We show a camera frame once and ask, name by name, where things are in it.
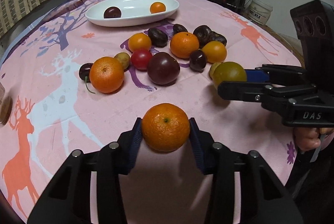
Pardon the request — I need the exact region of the green-orange citrus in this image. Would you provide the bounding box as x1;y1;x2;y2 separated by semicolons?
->
213;62;247;88

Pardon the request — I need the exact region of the small yellow-green fruit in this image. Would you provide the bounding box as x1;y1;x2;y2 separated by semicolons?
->
209;62;221;79
114;52;130;71

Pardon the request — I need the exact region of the yellow orange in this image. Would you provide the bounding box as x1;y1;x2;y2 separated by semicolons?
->
201;41;227;63

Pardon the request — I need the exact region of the dark cherry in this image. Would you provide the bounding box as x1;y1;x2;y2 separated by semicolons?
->
189;49;207;72
79;63;95;94

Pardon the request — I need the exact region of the large orange front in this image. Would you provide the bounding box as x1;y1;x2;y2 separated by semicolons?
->
141;103;190;153

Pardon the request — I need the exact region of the red cherry tomato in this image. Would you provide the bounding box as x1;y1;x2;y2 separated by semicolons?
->
130;49;152;71

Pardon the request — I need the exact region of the small orange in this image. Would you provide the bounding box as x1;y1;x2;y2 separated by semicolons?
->
149;2;166;14

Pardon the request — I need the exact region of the large dark plum front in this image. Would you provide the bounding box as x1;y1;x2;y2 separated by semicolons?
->
104;6;122;19

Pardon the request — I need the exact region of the person's right hand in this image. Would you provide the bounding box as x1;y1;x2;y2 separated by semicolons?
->
293;127;333;152

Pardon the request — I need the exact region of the white plastic bucket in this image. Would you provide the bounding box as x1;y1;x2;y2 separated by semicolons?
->
247;0;273;25

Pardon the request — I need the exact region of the dark wrinkled fruit small back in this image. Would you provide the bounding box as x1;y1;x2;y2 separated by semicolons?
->
173;24;188;35

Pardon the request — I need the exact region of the pink deer tablecloth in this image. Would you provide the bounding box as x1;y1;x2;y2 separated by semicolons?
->
1;0;298;221

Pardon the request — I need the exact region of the white oval plate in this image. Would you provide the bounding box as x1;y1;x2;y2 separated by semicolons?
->
85;0;180;27

